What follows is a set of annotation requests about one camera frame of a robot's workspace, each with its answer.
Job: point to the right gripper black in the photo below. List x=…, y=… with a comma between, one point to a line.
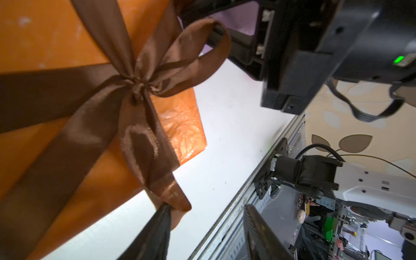
x=298, y=46

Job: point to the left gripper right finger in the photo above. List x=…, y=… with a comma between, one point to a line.
x=262, y=244

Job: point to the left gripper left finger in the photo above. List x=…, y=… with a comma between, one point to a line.
x=153, y=241

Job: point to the purple gift box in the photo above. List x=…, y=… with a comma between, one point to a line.
x=240, y=21

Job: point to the brown ribbon bow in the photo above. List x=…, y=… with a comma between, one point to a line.
x=170, y=62

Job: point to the orange gift box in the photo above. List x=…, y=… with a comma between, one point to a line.
x=38, y=35

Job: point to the aluminium front rail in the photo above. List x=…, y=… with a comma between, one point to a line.
x=226, y=240

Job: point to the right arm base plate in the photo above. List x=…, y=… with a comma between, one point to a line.
x=264, y=178

